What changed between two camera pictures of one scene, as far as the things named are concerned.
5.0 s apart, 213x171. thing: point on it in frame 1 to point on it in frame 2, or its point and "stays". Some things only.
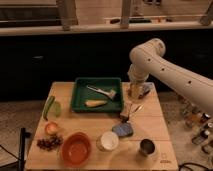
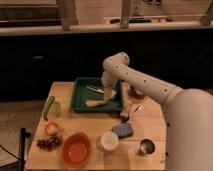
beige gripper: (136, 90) to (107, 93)
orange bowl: (76, 148) stays
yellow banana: (95, 103) stays
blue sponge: (123, 130) stays
